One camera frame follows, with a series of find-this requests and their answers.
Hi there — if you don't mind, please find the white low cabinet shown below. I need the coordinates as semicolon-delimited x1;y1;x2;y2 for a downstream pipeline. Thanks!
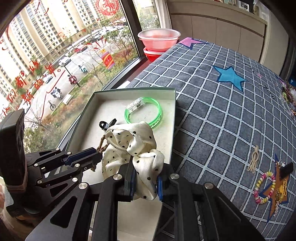
166;1;267;62

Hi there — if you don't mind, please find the red paper window decoration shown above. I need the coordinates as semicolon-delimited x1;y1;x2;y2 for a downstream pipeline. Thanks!
95;0;119;16

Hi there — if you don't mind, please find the beige loop hair clip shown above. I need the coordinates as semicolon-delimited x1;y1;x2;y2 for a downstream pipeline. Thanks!
247;145;259;174

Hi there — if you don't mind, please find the pile of hair accessories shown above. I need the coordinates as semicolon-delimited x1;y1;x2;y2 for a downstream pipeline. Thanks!
280;79;295;117

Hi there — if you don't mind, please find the grey checked tablecloth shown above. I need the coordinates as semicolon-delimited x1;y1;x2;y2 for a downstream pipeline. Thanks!
129;43;295;240

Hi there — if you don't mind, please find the pink star patch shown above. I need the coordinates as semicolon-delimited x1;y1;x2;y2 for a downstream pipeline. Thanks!
179;37;207;50

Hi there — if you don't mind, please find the pink plastic basin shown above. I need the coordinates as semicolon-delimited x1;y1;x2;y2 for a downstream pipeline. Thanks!
137;28;181;52

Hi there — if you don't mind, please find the black hair comb clip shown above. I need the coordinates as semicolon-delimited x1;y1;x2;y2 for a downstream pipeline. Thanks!
280;162;293;180

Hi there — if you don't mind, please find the blue star patch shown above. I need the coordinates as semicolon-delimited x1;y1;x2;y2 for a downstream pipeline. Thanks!
213;66;246;92

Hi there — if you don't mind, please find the pink star hair clip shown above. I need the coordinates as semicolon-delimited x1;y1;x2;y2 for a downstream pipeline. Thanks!
273;199;281;217

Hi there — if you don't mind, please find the colourful beaded bracelet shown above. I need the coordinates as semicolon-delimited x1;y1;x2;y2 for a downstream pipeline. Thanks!
253;170;277;205

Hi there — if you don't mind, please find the yellow cord hair tie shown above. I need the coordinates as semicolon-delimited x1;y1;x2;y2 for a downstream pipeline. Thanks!
276;179;289;202

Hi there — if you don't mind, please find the black hair claw clip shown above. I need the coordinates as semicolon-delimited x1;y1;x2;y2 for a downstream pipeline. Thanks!
99;118;117;131

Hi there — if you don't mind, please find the brown braided hair tie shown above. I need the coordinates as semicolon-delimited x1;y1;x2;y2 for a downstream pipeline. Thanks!
90;134;110;172

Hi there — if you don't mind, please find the white jewelry box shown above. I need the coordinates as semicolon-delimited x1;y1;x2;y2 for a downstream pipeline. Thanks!
67;87;176;240

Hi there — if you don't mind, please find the green translucent bracelet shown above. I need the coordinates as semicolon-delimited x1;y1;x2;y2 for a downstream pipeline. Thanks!
124;96;163;129

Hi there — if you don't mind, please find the red plastic bucket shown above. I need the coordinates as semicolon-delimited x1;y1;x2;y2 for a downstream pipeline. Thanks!
144;47;168;62

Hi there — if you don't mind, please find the white polka dot scrunchie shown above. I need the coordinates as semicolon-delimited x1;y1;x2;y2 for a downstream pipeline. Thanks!
101;121;165;201

